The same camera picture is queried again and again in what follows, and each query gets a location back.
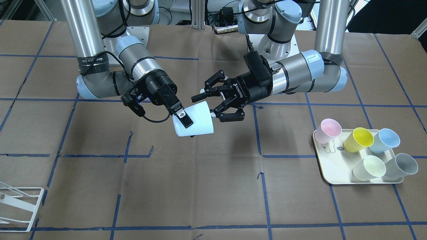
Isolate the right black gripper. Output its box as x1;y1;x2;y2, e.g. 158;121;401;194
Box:
121;72;196;138

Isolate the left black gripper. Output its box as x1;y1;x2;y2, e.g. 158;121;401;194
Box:
191;52;273;122

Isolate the pink plastic cup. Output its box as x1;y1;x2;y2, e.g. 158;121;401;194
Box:
314;118;342;144

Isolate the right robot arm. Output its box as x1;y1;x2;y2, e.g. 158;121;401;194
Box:
61;0;194;130

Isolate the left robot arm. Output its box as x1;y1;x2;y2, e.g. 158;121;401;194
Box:
191;0;351;122

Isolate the yellow plastic cup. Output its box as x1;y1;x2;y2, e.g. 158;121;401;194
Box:
343;127;374;152

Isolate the cream plastic cup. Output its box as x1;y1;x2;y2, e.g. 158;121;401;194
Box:
353;155;386;181

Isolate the light blue plastic cup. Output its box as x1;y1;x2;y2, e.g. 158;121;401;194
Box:
369;129;401;153

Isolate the grey plastic cup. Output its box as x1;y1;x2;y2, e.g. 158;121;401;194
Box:
385;153;418;178

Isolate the cream rabbit tray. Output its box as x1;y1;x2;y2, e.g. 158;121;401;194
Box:
312;129;404;184

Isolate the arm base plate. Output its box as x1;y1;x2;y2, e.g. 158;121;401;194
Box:
103;26;150;52
248;34;300;63

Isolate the white wire cup rack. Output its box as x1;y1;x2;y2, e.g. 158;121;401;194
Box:
0;182;45;232

